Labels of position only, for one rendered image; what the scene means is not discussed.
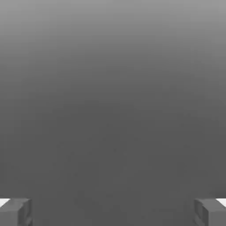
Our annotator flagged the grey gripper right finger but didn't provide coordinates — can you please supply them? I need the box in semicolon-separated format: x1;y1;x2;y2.
193;197;226;226

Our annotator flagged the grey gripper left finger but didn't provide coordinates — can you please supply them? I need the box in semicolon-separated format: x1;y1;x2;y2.
0;197;34;226

